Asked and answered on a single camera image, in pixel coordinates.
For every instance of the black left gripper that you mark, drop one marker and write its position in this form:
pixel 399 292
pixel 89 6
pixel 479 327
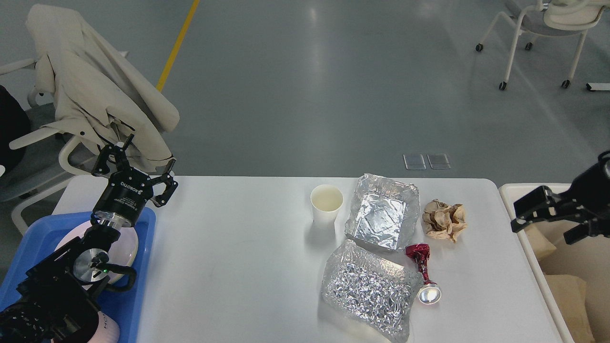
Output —
pixel 128 189

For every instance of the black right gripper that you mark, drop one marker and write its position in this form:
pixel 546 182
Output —
pixel 590 191

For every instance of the pink plate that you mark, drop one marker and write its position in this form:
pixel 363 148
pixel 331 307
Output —
pixel 121 252

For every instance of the aluminium foil tray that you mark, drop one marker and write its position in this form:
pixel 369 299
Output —
pixel 383 212

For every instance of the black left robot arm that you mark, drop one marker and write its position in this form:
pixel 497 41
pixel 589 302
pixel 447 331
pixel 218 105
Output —
pixel 59 295

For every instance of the cream plastic bin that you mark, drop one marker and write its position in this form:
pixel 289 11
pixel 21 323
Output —
pixel 588 259

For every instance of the beige jacket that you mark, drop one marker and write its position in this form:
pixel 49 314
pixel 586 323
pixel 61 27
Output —
pixel 97 94

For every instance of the white office chair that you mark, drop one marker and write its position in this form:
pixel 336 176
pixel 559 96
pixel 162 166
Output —
pixel 50 160

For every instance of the white table leg base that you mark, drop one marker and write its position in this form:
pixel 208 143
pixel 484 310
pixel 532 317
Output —
pixel 597 86

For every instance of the blue plastic tray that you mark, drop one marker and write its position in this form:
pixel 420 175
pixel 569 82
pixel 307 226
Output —
pixel 46 233

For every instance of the crumpled brown paper ball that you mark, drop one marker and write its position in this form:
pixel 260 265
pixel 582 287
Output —
pixel 442 221

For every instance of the person in dark clothes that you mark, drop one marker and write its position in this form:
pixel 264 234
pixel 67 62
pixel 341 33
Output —
pixel 14 123

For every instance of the clear floor plate right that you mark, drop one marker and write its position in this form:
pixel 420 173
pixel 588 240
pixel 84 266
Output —
pixel 439 161

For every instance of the clear floor plate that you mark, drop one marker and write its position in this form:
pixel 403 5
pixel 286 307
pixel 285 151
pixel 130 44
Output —
pixel 414 162
pixel 439 161

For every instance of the red foil wrapped glass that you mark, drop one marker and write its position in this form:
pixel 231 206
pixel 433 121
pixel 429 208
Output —
pixel 430 293

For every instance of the clear floor plate left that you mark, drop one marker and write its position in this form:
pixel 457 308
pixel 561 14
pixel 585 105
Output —
pixel 414 162

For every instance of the white paper cup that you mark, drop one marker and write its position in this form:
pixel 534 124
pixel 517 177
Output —
pixel 326 202

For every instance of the white chair with castors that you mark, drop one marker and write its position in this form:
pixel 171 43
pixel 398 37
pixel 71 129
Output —
pixel 549 19

